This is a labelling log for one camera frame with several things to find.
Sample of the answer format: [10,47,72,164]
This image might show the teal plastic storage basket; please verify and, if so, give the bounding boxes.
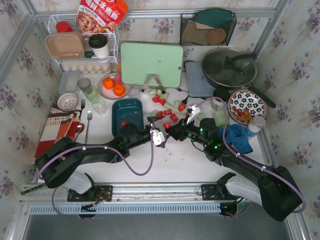
[111,98,144,137]

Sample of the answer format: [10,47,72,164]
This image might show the clear glass tumbler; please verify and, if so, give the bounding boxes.
[91,99,107,115]

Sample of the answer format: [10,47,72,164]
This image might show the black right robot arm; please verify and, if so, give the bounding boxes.
[165,118,307,222]

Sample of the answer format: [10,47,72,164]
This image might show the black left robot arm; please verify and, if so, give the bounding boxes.
[35,116,167,189]

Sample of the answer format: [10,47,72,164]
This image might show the green coffee capsule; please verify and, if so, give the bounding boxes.
[150,110,159,117]

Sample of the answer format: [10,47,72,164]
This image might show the white strainer basket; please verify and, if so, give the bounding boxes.
[57,93,78,112]

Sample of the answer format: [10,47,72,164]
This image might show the green glass bottle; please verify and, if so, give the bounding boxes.
[213,108,230,128]

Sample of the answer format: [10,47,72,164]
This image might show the white jar black lid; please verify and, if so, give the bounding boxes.
[211,87,231,111]

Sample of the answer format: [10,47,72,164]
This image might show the grey induction cooker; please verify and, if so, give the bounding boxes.
[184,60,215,98]

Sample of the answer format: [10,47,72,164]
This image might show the blue cloth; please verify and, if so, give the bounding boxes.
[219,124,253,155]

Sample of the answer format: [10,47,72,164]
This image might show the pink bowl with oranges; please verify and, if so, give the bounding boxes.
[97,73,132,100]

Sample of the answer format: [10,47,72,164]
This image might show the green cutting board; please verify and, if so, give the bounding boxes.
[120,42,184,88]

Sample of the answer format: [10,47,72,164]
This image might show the silver fork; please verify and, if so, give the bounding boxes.
[84,110,93,145]
[79,98,86,118]

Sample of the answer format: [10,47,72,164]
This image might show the floral patterned plate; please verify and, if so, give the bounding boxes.
[227,89,267,126]

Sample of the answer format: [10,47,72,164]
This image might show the blue jar silver lid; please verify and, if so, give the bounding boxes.
[246,116,266,138]

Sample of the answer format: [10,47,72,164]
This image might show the rose gold spoon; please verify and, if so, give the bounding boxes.
[73,123,84,142]

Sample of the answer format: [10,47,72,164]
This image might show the black pan with glass lid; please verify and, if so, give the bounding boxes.
[201,47,276,109]

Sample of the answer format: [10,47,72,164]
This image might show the green glass cup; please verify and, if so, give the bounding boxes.
[77,78,100,104]

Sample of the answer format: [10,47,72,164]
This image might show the egg tray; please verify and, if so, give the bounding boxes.
[61,62,112,74]

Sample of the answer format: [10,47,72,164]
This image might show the clear container blue lid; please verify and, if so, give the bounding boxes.
[57,71,81,95]

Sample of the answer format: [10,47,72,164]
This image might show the striped kitchen towel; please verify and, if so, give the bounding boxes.
[34,104,82,159]

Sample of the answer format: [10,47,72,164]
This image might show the white cup black lid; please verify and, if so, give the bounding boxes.
[88,33,110,58]

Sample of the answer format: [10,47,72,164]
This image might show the black mesh organizer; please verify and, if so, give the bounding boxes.
[179,8,237,46]

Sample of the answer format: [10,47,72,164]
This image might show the brown plastic lunch box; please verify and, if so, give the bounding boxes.
[45,31,86,61]

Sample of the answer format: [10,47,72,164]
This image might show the red snack bag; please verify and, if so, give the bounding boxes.
[75,0,129,34]

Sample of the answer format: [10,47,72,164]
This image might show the red capped jar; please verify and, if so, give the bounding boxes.
[55,21,73,33]

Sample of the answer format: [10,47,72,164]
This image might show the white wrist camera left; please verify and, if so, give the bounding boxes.
[150,129,167,147]

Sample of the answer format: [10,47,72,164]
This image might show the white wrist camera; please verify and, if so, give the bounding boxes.
[186,104,201,125]
[150,129,167,147]

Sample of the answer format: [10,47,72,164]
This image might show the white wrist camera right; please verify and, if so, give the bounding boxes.
[186,104,201,125]

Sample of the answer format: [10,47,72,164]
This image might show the white wire rack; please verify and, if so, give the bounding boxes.
[44,13,120,66]

